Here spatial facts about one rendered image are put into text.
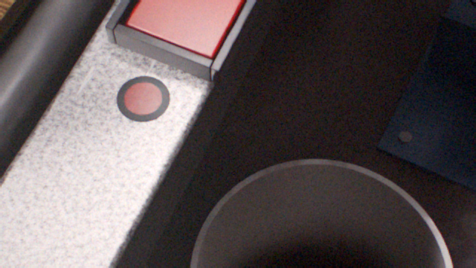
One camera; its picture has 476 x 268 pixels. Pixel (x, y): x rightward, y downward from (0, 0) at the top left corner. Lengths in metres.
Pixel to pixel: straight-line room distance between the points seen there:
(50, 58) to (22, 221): 0.11
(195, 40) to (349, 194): 0.67
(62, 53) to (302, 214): 0.73
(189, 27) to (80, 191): 0.12
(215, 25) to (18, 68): 0.12
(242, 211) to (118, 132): 0.65
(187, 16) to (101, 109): 0.08
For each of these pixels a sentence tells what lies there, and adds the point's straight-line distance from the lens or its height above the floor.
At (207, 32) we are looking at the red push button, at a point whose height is 0.93.
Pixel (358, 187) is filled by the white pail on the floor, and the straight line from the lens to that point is 1.19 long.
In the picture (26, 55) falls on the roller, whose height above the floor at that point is 0.92.
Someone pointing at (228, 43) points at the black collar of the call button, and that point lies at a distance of 0.56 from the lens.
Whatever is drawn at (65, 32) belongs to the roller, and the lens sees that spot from 0.60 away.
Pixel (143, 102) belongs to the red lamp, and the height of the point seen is 0.92.
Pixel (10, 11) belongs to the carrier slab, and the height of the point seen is 0.93.
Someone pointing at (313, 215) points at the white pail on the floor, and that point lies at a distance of 1.28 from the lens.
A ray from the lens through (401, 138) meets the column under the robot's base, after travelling 1.58.
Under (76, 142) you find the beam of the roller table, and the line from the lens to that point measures 0.56.
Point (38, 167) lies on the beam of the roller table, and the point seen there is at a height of 0.91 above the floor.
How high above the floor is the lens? 1.40
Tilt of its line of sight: 62 degrees down
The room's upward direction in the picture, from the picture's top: 1 degrees counter-clockwise
